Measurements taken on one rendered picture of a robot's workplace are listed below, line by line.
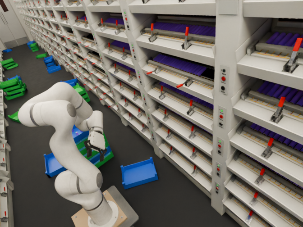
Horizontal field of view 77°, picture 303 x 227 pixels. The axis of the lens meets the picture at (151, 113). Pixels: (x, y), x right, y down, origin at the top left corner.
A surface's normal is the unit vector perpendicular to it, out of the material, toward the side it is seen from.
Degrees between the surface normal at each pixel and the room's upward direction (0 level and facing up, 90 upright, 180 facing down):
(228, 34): 90
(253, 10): 108
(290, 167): 18
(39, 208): 0
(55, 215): 0
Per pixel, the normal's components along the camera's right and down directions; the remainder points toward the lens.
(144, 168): -0.17, -0.80
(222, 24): -0.80, 0.45
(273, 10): -0.71, 0.68
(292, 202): -0.41, -0.62
